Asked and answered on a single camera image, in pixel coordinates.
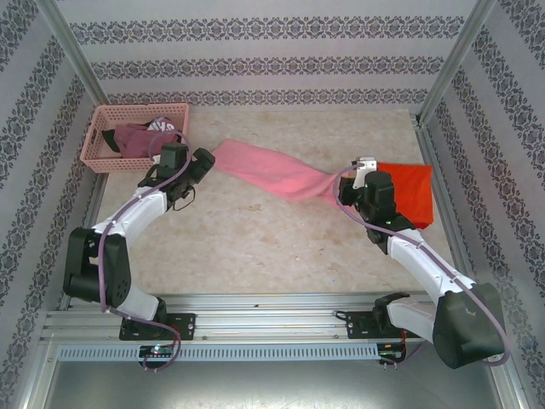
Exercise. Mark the pink t-shirt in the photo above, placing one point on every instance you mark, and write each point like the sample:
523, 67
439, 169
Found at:
264, 170

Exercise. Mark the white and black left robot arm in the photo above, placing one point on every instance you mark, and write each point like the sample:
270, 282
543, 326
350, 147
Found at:
140, 213

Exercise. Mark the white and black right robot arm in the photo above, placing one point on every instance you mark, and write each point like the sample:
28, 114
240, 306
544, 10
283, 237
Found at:
421, 260

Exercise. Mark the folded orange-red t-shirt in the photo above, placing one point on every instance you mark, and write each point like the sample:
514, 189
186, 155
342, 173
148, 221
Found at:
413, 191

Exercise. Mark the purple garment with white letters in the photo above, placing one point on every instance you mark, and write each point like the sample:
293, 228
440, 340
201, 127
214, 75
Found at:
159, 124

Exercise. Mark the maroon t-shirt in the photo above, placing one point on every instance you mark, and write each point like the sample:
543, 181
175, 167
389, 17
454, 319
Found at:
136, 142

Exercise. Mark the pink plastic lattice basket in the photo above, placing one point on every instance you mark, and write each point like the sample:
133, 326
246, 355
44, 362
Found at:
110, 165

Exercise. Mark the right controller circuit board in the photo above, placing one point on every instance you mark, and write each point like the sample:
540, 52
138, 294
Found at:
391, 351

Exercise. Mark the controller circuit board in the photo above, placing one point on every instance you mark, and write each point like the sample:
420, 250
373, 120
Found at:
391, 351
157, 350

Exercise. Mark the left controller circuit board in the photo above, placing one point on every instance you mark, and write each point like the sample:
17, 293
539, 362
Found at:
157, 350

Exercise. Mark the grey metal sheet panel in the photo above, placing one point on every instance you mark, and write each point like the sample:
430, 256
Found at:
272, 387

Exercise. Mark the aluminium table side rail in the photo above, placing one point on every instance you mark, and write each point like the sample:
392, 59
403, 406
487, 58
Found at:
448, 213
91, 213

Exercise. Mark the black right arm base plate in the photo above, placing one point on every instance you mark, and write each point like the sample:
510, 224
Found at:
355, 326

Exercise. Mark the aluminium rail frame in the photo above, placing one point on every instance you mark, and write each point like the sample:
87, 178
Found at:
272, 317

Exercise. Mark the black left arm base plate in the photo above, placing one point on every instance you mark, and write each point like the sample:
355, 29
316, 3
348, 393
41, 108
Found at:
185, 324

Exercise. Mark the aluminium corner post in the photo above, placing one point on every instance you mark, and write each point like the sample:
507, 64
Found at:
463, 55
78, 55

